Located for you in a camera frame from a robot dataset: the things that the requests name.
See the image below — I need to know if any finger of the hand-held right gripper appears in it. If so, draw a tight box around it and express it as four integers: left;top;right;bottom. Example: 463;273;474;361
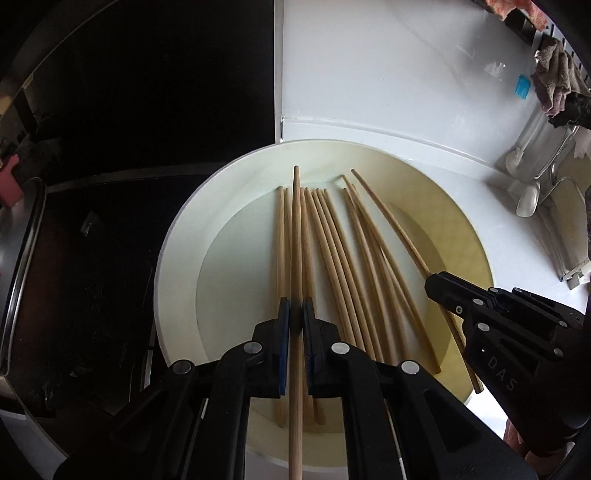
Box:
427;290;566;450
426;272;585;329

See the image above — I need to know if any pink cloth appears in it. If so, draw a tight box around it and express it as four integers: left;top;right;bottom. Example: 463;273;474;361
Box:
482;0;520;19

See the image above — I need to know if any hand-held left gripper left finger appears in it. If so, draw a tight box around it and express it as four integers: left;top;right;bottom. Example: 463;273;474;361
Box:
53;295;293;480

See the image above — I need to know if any steel ladle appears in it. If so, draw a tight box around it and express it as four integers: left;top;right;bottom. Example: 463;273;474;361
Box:
547;134;578;188

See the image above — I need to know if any dark cooking pot with lid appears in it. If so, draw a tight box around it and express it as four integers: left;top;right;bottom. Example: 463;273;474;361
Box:
0;178;48;377

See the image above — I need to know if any person's right hand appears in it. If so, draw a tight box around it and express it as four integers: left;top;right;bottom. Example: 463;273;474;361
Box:
503;418;571;478

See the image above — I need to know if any steel spatula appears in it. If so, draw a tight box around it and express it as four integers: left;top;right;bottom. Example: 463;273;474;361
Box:
516;124;580;217

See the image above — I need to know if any cream round tray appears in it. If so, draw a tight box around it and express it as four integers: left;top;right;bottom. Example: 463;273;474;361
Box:
152;138;496;469

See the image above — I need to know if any wooden chopstick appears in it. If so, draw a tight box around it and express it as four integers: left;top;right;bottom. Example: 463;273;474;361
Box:
351;168;485;395
287;165;305;480

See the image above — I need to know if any white dish brush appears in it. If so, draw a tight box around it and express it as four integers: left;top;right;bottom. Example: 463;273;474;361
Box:
505;111;546;174

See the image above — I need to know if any black cloth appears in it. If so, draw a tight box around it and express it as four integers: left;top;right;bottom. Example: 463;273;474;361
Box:
547;92;591;131

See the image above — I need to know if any beige pink towel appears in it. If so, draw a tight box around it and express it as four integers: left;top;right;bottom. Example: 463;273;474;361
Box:
531;39;583;116

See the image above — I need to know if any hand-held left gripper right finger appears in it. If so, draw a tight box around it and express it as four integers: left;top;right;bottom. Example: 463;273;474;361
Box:
301;295;539;480

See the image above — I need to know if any bundle of wooden chopsticks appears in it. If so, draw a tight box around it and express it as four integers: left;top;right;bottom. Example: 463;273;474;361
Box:
276;174;441;428

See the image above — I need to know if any steel wire rack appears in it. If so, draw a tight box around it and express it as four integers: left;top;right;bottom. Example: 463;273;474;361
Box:
540;178;591;291

